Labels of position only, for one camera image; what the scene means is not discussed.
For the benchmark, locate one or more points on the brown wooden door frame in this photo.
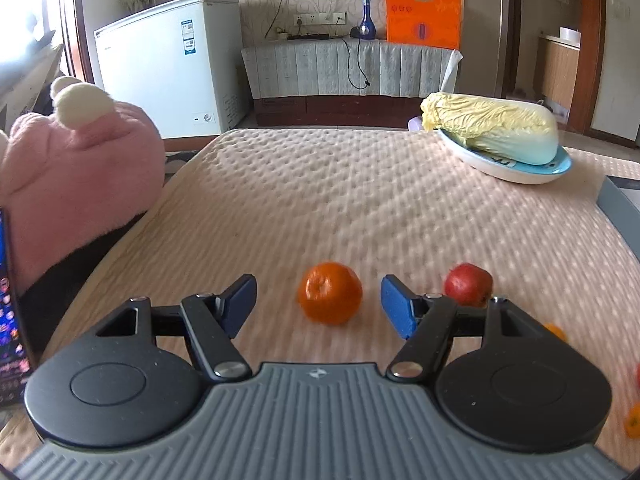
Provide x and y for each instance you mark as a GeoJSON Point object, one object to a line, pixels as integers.
{"type": "Point", "coordinates": [592, 45]}

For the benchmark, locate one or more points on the white wood-print cloth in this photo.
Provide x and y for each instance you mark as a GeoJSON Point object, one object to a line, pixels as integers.
{"type": "Point", "coordinates": [310, 67]}

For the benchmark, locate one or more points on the purple plastic stool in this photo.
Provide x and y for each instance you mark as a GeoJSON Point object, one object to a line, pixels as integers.
{"type": "Point", "coordinates": [415, 124]}

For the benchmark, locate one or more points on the napa cabbage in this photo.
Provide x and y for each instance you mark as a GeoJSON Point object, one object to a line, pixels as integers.
{"type": "Point", "coordinates": [492, 122]}

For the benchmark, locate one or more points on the grey shallow box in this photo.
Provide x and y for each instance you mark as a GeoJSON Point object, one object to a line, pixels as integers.
{"type": "Point", "coordinates": [620, 205]}

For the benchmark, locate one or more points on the red apple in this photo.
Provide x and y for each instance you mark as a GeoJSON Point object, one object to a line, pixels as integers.
{"type": "Point", "coordinates": [468, 284]}

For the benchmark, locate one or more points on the white container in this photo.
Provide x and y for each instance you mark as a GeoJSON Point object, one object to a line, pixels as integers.
{"type": "Point", "coordinates": [570, 35]}

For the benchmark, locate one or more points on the phone with colourful screen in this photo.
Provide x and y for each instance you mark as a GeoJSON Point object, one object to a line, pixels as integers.
{"type": "Point", "coordinates": [12, 320]}

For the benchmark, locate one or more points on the round yellow-orange orange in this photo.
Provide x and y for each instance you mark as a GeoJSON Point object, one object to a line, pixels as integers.
{"type": "Point", "coordinates": [556, 332]}

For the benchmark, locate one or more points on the white light switch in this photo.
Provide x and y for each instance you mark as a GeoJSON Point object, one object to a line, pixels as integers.
{"type": "Point", "coordinates": [622, 9]}

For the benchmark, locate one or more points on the orange cardboard box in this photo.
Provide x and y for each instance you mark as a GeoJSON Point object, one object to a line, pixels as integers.
{"type": "Point", "coordinates": [425, 15]}

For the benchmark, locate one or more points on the blue rimmed white plate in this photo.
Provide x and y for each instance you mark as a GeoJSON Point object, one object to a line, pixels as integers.
{"type": "Point", "coordinates": [520, 171]}

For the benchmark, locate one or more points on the grey shoes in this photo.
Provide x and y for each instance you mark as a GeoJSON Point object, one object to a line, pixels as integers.
{"type": "Point", "coordinates": [555, 110]}

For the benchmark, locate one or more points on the black power strip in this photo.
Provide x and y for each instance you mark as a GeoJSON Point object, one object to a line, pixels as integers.
{"type": "Point", "coordinates": [310, 36]}

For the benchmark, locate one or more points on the orange tangerine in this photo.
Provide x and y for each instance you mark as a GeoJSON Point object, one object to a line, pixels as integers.
{"type": "Point", "coordinates": [331, 294]}
{"type": "Point", "coordinates": [633, 420]}

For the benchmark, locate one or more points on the brown wooden cabinet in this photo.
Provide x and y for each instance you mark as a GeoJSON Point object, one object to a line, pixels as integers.
{"type": "Point", "coordinates": [557, 72]}

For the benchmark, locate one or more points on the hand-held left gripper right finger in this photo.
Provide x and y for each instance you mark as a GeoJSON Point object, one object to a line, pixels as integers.
{"type": "Point", "coordinates": [397, 310]}

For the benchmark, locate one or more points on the white wall socket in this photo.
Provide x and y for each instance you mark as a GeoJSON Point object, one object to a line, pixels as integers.
{"type": "Point", "coordinates": [320, 18]}

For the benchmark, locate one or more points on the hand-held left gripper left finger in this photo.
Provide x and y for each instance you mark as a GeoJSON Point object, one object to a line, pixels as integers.
{"type": "Point", "coordinates": [239, 305]}

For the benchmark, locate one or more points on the dark wooden tv cabinet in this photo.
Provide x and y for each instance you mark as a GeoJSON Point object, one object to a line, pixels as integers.
{"type": "Point", "coordinates": [330, 110]}

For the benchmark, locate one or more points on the pink plush toy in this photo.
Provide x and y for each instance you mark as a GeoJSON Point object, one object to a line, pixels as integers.
{"type": "Point", "coordinates": [75, 170]}

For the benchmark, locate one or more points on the blue glass bottle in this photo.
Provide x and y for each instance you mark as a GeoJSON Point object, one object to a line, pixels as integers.
{"type": "Point", "coordinates": [369, 27]}

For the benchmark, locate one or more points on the white chest freezer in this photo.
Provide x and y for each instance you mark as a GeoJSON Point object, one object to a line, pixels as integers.
{"type": "Point", "coordinates": [165, 75]}

